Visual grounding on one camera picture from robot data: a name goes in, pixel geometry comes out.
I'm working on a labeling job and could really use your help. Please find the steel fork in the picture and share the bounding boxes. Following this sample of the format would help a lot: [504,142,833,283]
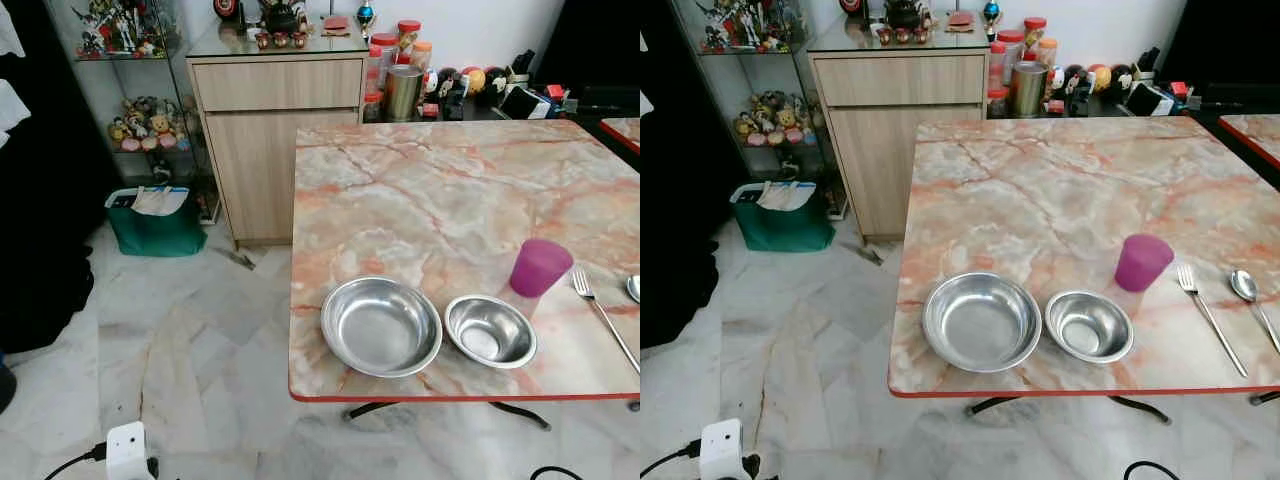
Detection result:
[571,266,641,374]
[1177,263,1250,379]

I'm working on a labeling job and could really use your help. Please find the green bag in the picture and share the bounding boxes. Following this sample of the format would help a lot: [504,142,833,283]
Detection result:
[730,182,837,253]
[105,186,209,258]

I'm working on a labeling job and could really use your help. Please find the light wooden cabinet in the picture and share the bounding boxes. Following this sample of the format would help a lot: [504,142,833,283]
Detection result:
[806,36,993,244]
[186,40,369,249]

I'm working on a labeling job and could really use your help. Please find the large steel bowl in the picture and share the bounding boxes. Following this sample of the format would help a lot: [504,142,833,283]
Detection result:
[922,272,1043,374]
[320,277,443,379]

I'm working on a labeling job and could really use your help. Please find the purple plastic cup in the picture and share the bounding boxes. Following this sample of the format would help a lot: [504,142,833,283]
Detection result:
[510,238,575,299]
[1115,234,1176,293]

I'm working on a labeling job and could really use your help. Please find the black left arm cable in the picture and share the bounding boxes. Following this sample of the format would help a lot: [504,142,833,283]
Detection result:
[640,441,702,479]
[43,443,108,480]

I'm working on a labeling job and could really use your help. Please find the black television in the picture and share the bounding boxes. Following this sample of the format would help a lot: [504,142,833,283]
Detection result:
[1160,0,1280,87]
[535,0,641,91]

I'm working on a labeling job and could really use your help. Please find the black metal table legs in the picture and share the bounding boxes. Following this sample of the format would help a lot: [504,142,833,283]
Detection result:
[343,398,641,431]
[965,390,1280,425]

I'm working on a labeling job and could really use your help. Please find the glass display shelf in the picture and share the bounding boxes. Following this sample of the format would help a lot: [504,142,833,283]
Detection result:
[45,0,219,223]
[670,0,849,221]

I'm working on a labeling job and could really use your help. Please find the steel canister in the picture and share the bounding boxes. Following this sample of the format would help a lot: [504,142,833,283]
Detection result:
[387,65,425,123]
[1010,62,1048,118]

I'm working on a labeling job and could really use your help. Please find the small steel bowl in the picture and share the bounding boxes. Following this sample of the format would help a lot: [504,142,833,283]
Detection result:
[444,294,538,370]
[1045,290,1135,364]

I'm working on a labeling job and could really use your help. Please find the black hanging cloth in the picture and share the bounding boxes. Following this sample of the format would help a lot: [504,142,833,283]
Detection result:
[0,0,123,356]
[640,0,747,351]

